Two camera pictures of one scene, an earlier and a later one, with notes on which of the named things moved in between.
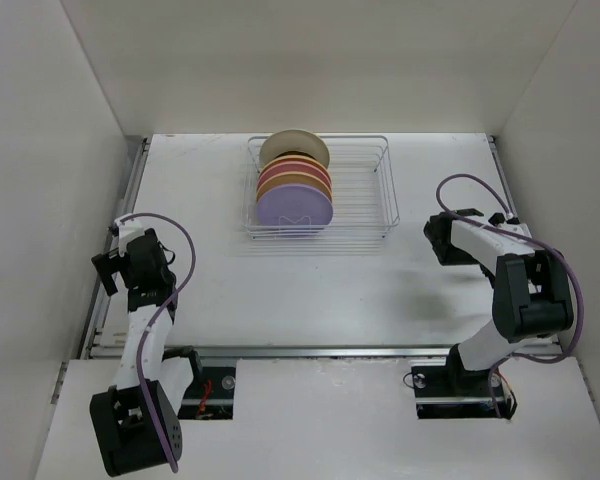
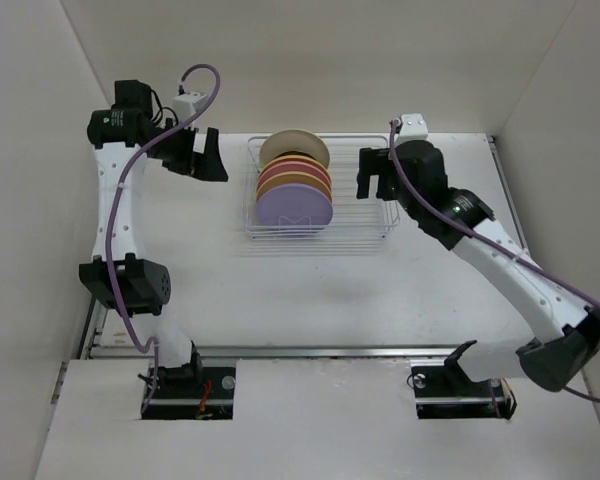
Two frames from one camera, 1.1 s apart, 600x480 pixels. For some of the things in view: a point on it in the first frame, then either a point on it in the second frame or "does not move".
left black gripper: (109, 263) -> (205, 166)
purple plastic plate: (294, 204) does not move
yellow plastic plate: (288, 178) does not move
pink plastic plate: (295, 166) does not move
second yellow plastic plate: (295, 158) does not move
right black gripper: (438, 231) -> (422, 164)
